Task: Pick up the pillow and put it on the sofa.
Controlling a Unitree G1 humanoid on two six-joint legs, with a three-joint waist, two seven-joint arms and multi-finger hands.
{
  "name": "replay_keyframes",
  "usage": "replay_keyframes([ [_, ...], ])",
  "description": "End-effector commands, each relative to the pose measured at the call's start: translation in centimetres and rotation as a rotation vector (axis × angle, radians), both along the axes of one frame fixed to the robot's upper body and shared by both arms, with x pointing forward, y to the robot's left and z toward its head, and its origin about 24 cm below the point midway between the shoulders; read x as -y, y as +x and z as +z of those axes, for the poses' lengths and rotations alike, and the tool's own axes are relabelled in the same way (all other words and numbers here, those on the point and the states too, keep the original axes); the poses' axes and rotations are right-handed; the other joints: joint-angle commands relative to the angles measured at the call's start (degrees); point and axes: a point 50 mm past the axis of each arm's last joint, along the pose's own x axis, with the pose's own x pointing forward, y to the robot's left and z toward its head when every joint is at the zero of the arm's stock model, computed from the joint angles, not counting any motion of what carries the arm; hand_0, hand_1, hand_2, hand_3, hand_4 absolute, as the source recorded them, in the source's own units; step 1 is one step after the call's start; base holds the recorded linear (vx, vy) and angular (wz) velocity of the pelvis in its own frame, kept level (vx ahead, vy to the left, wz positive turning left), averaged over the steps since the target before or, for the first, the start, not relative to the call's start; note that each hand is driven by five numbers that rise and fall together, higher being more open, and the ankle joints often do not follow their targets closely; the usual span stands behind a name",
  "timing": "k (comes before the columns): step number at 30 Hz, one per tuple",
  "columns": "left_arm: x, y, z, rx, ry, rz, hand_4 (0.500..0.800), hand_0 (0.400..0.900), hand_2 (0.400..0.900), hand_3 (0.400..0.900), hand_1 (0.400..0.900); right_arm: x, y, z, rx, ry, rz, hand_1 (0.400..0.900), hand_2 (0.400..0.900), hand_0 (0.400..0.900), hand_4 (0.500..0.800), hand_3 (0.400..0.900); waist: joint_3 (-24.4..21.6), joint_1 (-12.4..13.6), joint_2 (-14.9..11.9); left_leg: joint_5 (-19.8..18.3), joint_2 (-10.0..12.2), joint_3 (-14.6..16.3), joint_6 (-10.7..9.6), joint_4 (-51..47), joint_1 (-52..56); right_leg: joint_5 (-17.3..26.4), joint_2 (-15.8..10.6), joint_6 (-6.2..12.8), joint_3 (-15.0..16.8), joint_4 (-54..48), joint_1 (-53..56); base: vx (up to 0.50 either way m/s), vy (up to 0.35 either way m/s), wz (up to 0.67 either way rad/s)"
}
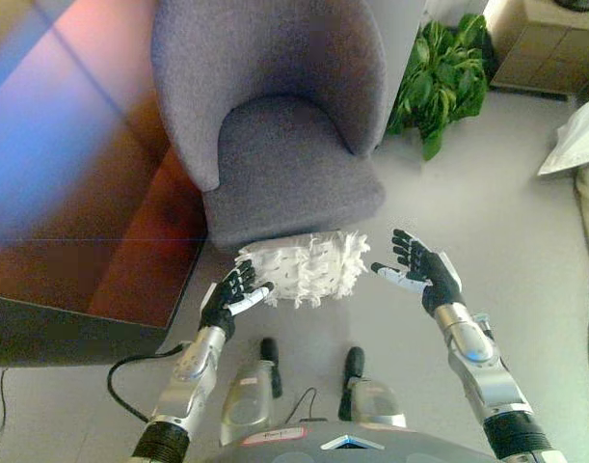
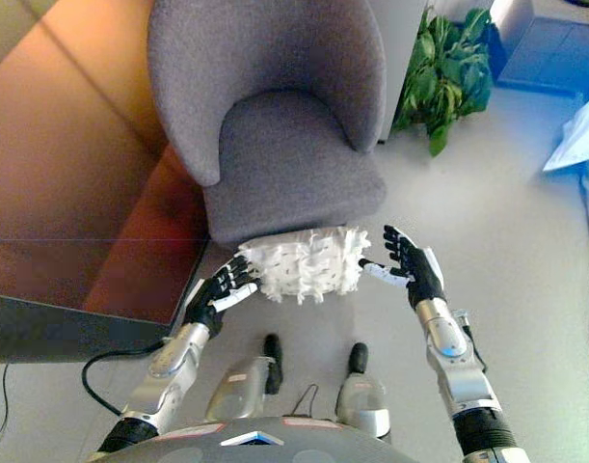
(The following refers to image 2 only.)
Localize white fluffy pillow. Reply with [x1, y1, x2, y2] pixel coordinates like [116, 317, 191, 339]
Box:
[236, 225, 372, 305]

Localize grey fabric armchair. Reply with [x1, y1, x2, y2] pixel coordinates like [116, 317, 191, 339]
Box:
[147, 0, 388, 250]

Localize dark grey robot torso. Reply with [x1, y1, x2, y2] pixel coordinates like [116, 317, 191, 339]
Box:
[84, 417, 438, 463]

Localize light blue plastic bag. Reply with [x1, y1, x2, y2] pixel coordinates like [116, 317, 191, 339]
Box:
[543, 94, 589, 176]

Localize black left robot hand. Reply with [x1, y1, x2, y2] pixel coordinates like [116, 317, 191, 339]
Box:
[182, 255, 262, 338]

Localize black power cable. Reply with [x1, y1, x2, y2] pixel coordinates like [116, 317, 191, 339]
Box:
[81, 340, 166, 416]

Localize green leafy potted plant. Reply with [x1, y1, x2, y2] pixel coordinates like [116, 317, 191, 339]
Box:
[392, 7, 495, 158]

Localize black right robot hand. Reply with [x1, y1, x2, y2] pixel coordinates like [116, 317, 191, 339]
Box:
[359, 225, 447, 310]

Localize silver right robot leg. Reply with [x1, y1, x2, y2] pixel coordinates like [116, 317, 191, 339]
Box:
[335, 341, 391, 439]

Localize brown wooden cabinet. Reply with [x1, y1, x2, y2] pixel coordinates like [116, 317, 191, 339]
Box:
[0, 0, 211, 327]

